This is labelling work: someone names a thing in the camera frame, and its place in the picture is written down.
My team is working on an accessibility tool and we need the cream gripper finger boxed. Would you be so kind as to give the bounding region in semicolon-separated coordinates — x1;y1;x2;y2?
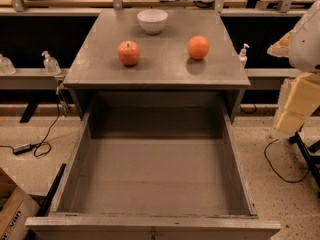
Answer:
267;31;292;58
275;73;320;135

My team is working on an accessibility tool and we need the red apple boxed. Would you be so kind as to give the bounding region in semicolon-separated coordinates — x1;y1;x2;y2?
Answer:
118;41;140;66

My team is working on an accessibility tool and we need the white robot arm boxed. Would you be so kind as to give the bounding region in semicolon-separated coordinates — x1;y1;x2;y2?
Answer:
267;1;320;135

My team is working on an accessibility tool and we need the open grey top drawer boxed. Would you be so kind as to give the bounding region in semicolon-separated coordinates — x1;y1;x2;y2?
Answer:
26;92;281;240

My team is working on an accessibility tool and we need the white pump bottle right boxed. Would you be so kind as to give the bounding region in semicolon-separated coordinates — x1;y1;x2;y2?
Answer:
238;43;250;67

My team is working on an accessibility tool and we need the black stand legs right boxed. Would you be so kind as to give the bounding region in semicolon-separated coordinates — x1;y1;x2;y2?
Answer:
289;132;320;198

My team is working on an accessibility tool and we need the orange fruit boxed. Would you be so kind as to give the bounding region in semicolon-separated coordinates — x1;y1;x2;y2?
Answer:
187;35;210;60

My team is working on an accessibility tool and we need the white bowl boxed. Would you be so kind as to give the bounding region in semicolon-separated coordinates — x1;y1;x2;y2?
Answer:
137;9;168;34

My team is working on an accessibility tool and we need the grey cabinet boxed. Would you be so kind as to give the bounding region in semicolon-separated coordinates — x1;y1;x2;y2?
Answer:
64;9;250;117

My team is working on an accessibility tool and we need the clear pump bottle left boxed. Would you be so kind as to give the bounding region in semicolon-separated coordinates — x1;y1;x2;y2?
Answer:
42;51;61;75

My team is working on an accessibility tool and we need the clear glass dome left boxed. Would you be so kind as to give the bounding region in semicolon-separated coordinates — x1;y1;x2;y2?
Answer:
0;54;16;75

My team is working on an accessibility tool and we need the cardboard box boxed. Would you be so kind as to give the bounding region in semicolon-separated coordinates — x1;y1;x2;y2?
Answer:
0;168;40;240

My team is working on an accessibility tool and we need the black cable on floor right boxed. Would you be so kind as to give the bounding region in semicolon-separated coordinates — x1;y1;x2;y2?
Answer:
263;138;312;185

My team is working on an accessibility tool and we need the black power adapter with cable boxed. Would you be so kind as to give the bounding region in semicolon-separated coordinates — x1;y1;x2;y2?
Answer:
1;83;70;158

